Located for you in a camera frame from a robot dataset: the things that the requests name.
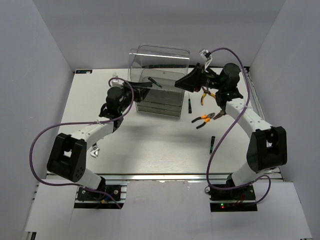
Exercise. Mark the left blue label sticker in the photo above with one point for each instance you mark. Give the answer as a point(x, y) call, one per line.
point(83, 71)

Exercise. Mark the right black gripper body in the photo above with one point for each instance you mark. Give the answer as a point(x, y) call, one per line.
point(211, 80)

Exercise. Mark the clear plastic drawer cabinet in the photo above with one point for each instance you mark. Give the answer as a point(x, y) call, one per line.
point(161, 102)

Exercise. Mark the orange handled pliers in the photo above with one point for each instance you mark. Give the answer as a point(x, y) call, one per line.
point(206, 118)

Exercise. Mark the front aluminium rail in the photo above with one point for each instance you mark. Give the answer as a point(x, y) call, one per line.
point(155, 177)

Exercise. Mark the right aluminium rail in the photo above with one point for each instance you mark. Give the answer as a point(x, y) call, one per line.
point(255, 100)

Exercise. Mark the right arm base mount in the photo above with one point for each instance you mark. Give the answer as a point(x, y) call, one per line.
point(237, 200)

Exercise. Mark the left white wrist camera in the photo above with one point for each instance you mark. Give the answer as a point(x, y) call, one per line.
point(115, 79)

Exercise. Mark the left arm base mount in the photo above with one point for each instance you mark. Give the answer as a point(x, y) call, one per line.
point(92, 200)

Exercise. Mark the silver adjustable wrench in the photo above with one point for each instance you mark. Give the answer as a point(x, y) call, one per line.
point(94, 150)

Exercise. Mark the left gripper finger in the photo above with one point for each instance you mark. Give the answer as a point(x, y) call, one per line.
point(140, 85)
point(140, 94)

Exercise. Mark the green black screwdriver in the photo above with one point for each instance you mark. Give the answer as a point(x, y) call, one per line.
point(212, 142)
point(189, 104)
point(155, 82)

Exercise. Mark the yellow handled needle-nose pliers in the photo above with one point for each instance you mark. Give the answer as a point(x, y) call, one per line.
point(206, 92)

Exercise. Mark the aluminium rail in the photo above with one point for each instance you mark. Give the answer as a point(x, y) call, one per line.
point(255, 100)
point(155, 177)

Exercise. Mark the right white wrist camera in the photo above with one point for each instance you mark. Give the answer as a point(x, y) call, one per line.
point(206, 55)

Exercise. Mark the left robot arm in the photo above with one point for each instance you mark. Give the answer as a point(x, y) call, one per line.
point(69, 152)

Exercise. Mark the clear hinged cabinet lid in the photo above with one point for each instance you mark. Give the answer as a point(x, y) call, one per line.
point(165, 64)

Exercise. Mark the yellow handled small pliers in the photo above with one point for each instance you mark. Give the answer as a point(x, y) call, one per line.
point(219, 115)

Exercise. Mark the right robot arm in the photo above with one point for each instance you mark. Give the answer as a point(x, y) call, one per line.
point(229, 99)

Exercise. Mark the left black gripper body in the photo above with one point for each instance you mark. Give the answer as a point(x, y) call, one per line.
point(126, 94)

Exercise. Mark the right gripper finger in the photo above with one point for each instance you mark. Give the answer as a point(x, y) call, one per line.
point(196, 72)
point(189, 83)

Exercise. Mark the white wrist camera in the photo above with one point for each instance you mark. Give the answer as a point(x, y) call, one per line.
point(206, 55)
point(115, 79)

